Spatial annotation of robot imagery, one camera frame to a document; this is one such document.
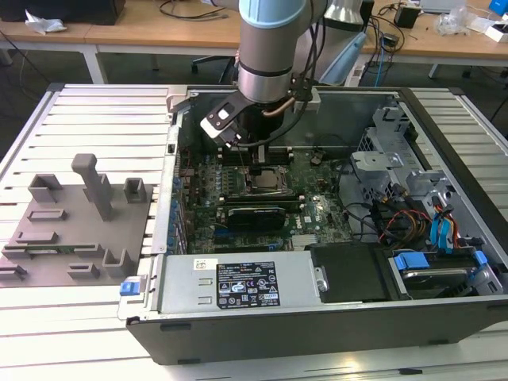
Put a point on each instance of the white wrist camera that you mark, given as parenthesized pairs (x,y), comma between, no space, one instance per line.
(222,119)

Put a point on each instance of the silver chipset heatsink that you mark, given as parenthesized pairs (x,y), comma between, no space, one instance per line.
(305,241)

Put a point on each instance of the black monitor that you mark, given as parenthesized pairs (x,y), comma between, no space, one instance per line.
(47,8)

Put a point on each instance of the black plastic shroud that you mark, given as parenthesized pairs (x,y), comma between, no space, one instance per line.
(349,274)

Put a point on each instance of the white barcode sticker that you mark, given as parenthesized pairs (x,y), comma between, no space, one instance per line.
(202,264)

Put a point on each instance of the black power adapter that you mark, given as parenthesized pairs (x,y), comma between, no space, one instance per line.
(391,41)

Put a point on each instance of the black open PC case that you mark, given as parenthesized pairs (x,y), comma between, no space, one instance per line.
(278,337)

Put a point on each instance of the green RAM stick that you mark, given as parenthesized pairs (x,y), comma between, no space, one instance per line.
(65,249)

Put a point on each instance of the black office chair base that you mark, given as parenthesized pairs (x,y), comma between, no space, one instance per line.
(210,59)

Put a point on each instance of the grey parts rack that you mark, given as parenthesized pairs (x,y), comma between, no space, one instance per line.
(79,238)

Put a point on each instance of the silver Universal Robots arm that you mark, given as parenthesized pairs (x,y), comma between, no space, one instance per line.
(264,47)

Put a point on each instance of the blue disk carrier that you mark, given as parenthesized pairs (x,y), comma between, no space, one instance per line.
(410,261)

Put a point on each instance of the blue case latch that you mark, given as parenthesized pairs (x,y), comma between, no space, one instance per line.
(129,287)

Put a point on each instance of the white power strip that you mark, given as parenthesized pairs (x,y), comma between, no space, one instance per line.
(357,77)

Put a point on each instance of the blue box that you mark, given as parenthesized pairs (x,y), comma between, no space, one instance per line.
(496,6)

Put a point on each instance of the black hard disk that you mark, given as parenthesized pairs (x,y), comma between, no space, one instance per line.
(432,275)

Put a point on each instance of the black expansion slot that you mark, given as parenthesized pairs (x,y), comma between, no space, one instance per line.
(246,239)

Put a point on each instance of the grey laptop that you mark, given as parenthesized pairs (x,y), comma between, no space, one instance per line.
(440,4)

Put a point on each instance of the silver metal drive cage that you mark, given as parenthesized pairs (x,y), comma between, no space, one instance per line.
(377,162)

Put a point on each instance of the small black box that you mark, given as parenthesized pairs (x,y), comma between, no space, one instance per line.
(406,16)

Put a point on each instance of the black RAM slot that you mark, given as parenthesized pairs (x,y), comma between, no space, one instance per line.
(293,205)
(278,151)
(278,197)

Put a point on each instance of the black graphics card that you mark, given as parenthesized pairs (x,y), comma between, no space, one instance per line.
(256,217)

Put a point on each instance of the silver CPU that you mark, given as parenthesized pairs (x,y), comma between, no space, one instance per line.
(266,182)

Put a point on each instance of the round coin battery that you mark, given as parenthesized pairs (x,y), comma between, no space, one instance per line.
(316,159)

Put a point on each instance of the crumpled white paper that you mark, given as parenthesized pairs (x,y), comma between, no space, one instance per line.
(43,24)

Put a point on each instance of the white cardboard box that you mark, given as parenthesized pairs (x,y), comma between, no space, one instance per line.
(498,32)

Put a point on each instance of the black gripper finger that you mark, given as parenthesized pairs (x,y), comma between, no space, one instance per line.
(259,158)

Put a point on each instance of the green motherboard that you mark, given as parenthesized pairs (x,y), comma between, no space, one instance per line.
(329,234)

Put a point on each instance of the CPU socket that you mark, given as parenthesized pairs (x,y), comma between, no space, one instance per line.
(265,193)

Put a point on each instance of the black power supply label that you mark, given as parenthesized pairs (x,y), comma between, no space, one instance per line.
(248,283)

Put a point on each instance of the silver power supply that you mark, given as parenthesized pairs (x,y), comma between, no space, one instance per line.
(182,285)

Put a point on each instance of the clear plastic bag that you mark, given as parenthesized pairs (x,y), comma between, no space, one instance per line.
(452,21)

